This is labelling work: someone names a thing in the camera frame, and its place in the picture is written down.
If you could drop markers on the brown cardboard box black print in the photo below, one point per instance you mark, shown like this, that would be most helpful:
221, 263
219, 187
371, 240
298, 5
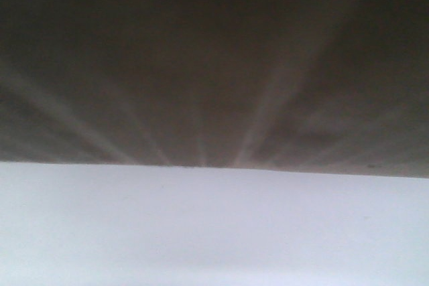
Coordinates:
322, 86

